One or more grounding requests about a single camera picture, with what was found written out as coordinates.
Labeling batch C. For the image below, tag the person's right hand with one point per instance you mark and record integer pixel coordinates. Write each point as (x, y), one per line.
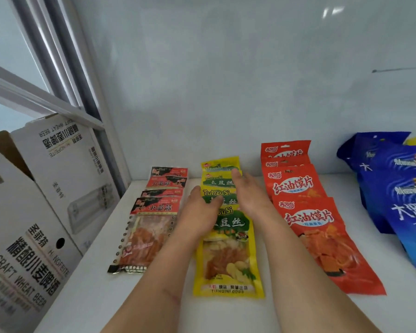
(253, 199)

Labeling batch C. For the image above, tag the person's left hand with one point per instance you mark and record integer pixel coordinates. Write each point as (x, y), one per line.
(197, 218)

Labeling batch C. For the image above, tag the person's right fingers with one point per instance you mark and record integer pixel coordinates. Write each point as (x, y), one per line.
(238, 178)

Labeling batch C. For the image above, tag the person's left fingers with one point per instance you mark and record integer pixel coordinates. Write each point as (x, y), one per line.
(195, 192)

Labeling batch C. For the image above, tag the person's left forearm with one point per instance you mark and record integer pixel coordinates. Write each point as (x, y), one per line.
(159, 284)

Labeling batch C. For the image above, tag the person's right forearm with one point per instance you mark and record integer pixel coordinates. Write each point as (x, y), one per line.
(298, 273)

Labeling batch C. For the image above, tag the yellow and green snack packet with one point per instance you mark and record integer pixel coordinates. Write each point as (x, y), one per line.
(216, 194)
(216, 180)
(228, 270)
(220, 164)

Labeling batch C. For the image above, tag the red and black snack packet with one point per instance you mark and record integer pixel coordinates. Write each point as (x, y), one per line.
(145, 239)
(161, 193)
(170, 171)
(166, 183)

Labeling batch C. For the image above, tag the orange-red snack packet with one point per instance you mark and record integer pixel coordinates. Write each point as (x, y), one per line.
(293, 183)
(286, 148)
(286, 162)
(332, 253)

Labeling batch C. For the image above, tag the blue chip bag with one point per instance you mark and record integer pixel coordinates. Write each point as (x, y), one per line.
(412, 225)
(395, 157)
(358, 149)

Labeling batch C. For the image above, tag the white printed cardboard box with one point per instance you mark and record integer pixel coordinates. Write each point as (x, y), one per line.
(31, 239)

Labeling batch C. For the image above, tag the grey metal cabinet frame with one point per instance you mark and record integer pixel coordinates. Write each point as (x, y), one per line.
(72, 65)

